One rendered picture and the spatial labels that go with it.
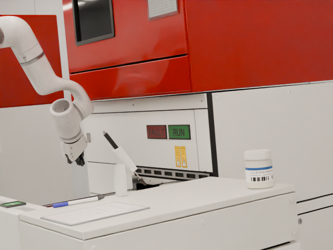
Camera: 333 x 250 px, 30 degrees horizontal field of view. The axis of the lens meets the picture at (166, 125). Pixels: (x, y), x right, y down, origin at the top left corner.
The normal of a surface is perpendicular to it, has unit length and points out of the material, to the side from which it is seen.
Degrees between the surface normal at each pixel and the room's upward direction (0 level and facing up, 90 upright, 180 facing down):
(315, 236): 90
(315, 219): 90
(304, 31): 90
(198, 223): 90
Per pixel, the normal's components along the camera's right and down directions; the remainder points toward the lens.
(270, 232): 0.58, 0.00
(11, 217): -0.82, 0.10
